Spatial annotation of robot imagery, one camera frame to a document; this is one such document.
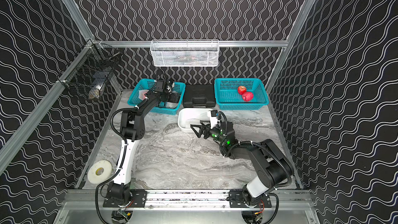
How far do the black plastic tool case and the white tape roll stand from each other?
578mm

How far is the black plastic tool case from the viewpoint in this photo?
3.56ft

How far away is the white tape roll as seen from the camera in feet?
2.68
